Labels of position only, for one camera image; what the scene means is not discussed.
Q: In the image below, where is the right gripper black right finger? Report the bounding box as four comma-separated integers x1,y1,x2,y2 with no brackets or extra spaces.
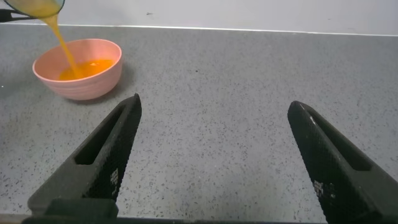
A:
287,100,398,224

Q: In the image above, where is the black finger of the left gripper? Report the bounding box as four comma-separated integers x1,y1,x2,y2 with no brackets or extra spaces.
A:
0,9,35,24

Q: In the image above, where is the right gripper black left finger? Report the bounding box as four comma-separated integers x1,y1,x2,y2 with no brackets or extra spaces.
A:
27,93,143,218

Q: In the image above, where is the ribbed clear glass cup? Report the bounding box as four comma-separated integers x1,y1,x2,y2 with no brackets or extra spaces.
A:
2,0,66,19

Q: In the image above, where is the orange juice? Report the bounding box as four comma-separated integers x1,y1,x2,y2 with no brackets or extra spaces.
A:
12,0,115,82

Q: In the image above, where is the pink ribbed bowl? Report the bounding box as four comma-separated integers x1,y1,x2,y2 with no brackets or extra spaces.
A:
32,38,124,101

